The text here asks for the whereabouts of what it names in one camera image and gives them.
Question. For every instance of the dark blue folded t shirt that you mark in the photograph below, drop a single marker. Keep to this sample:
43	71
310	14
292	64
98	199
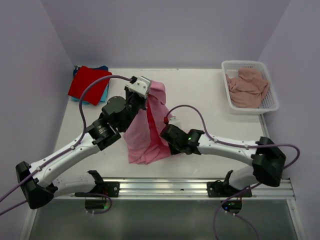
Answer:
75	70

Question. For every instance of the red folded t shirt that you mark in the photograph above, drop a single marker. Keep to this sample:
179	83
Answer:
87	83

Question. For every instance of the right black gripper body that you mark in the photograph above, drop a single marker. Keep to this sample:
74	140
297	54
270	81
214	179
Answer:
174	148

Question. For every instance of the teal folded t shirt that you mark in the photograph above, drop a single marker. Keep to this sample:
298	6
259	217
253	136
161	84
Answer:
105	92

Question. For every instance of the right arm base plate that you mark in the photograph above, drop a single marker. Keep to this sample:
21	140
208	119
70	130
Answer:
219	189

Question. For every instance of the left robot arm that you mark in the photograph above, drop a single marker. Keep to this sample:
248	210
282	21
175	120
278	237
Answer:
40	181

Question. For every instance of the pink t shirt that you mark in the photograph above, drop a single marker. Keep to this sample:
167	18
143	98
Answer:
144	144

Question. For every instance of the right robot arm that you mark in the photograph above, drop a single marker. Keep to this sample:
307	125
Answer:
264	161

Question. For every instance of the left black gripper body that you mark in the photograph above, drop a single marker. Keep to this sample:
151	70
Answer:
134	104

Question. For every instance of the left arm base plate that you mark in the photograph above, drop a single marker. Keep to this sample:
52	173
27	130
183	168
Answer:
111	189

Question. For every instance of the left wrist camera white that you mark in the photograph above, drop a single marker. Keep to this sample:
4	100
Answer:
141	86

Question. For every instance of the aluminium mounting rail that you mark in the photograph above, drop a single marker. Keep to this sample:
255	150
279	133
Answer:
189	189

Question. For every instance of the white plastic basket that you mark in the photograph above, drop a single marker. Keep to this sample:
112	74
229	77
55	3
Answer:
270	102

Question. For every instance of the beige t shirt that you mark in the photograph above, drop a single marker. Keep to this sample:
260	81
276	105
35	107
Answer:
249	89

